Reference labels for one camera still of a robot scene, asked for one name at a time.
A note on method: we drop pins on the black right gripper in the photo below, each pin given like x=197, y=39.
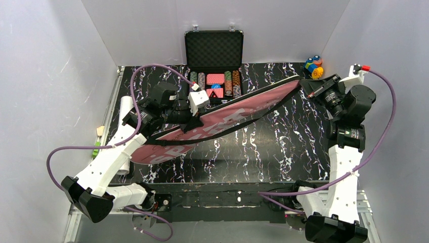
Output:
x=322, y=88

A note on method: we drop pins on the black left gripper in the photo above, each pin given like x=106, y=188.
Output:
x=187, y=118

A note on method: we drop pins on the pink racket bag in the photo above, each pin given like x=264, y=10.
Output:
x=217, y=122

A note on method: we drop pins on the white shuttlecock tube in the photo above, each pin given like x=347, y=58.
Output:
x=126, y=104

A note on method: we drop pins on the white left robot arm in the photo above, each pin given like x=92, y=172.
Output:
x=89, y=190

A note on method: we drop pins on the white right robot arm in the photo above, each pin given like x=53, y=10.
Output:
x=336, y=219

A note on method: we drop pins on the black poker chip case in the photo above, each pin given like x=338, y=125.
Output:
x=214, y=51

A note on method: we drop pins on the colourful toy blocks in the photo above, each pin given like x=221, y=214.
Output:
x=313, y=66

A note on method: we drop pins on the beige wooden block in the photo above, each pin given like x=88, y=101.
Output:
x=100, y=131

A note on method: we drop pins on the green clip on rail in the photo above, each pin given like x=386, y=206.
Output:
x=96, y=150

